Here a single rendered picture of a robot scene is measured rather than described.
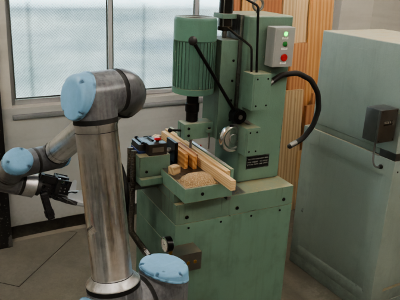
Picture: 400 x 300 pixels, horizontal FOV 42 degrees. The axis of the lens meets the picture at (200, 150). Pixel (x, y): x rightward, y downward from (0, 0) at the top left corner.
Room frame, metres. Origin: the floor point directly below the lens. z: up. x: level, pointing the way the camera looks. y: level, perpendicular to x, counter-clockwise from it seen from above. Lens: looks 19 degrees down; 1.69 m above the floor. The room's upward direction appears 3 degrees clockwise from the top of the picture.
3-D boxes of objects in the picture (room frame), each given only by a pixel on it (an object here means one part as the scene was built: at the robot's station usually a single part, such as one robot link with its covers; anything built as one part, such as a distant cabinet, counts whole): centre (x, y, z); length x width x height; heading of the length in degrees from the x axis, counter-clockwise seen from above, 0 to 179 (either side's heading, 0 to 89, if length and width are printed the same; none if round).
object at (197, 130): (2.16, 0.02, 1.03); 0.14 x 0.07 x 0.09; 118
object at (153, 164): (2.07, 0.21, 0.92); 0.15 x 0.13 x 0.09; 28
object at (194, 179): (1.90, 0.00, 0.92); 0.14 x 0.09 x 0.04; 118
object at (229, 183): (2.12, 0.02, 0.92); 0.67 x 0.02 x 0.04; 28
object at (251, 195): (2.21, -0.07, 0.76); 0.57 x 0.45 x 0.09; 118
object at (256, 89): (2.12, -0.22, 1.23); 0.09 x 0.08 x 0.15; 118
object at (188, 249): (1.86, 0.04, 0.58); 0.12 x 0.08 x 0.08; 118
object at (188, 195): (2.11, 0.14, 0.87); 0.61 x 0.30 x 0.06; 28
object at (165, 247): (1.83, 0.11, 0.65); 0.06 x 0.04 x 0.08; 28
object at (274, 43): (2.18, -0.31, 1.40); 0.10 x 0.06 x 0.16; 118
